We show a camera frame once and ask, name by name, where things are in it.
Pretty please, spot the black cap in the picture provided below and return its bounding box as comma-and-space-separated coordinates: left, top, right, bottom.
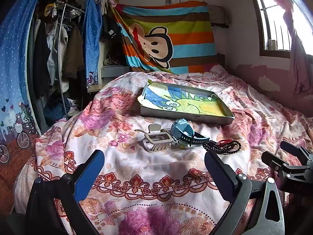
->
102, 17, 123, 40

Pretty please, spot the striped monkey print blanket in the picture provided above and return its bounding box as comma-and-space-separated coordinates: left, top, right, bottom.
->
115, 1, 218, 75

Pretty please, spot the row of hanging clothes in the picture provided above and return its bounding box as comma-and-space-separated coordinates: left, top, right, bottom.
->
31, 17, 85, 95

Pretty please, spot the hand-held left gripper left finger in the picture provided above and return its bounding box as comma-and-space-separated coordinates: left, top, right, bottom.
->
26, 149, 105, 235

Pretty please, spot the pile of dark clothes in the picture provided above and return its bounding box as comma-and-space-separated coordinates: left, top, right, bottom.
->
43, 97, 82, 121

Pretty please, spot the cardboard tray with crayon drawing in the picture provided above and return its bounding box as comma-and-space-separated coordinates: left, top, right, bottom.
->
138, 79, 235, 126

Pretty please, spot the barred window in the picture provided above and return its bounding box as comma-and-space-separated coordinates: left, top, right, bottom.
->
247, 0, 313, 59

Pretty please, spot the narrow blue dotted curtain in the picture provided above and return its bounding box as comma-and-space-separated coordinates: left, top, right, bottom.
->
83, 0, 103, 90

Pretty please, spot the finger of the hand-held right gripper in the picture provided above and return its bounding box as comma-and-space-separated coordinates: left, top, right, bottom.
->
261, 151, 313, 193
280, 141, 313, 163

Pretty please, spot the pink floral blanket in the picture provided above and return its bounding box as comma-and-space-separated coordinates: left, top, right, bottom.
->
15, 65, 313, 235

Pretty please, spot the large blue dotted curtain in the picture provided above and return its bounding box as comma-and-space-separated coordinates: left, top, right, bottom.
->
0, 0, 48, 163

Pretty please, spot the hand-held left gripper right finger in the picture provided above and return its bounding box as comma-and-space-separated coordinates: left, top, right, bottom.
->
204, 150, 285, 235

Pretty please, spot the blue wristwatch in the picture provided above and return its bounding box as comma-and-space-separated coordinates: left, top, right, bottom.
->
170, 119, 211, 149

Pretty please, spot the black bead necklace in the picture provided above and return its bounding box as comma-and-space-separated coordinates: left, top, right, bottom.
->
203, 138, 242, 155

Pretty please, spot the pink window curtain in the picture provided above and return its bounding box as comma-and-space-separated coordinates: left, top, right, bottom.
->
254, 0, 313, 96

